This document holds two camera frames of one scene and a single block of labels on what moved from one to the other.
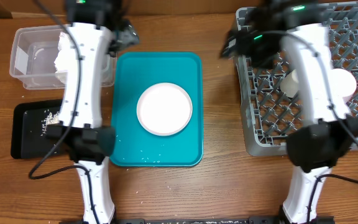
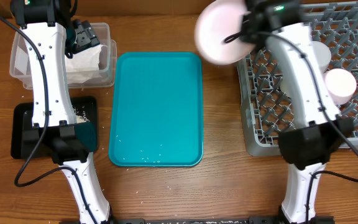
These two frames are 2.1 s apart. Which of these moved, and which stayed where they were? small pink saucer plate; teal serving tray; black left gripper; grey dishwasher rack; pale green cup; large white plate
Moved: large white plate; black left gripper
Stayed: teal serving tray; small pink saucer plate; grey dishwasher rack; pale green cup
